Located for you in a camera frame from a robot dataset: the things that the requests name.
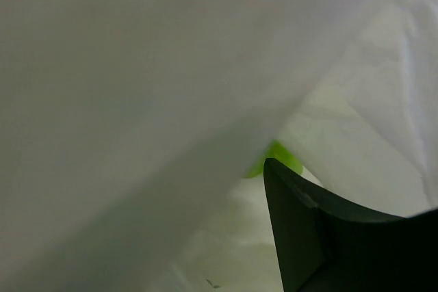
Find pale green plastic bag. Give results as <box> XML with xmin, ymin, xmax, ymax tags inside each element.
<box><xmin>1</xmin><ymin>0</ymin><xmax>437</xmax><ymax>291</ymax></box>

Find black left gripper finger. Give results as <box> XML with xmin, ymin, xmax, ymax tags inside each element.
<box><xmin>263</xmin><ymin>159</ymin><xmax>437</xmax><ymax>291</ymax></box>

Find green fake grapes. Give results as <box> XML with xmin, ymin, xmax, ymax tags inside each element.
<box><xmin>244</xmin><ymin>140</ymin><xmax>303</xmax><ymax>178</ymax></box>

